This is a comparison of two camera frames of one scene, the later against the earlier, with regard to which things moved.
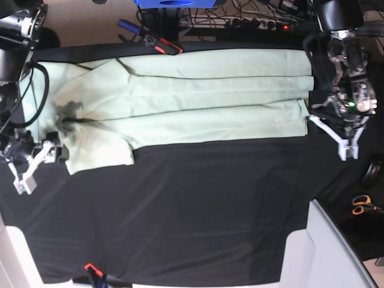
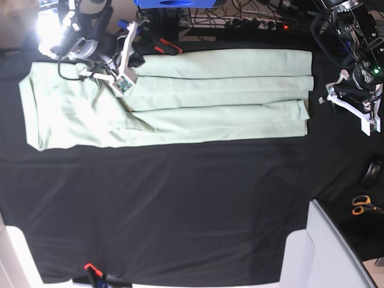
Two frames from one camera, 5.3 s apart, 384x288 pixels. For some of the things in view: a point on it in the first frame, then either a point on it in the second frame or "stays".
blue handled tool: [128, 25] stays
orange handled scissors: [362, 201] stays
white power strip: [257, 24] stays
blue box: [175, 4] stays
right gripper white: [344, 150] to [366, 120]
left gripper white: [48, 154] to [124, 80]
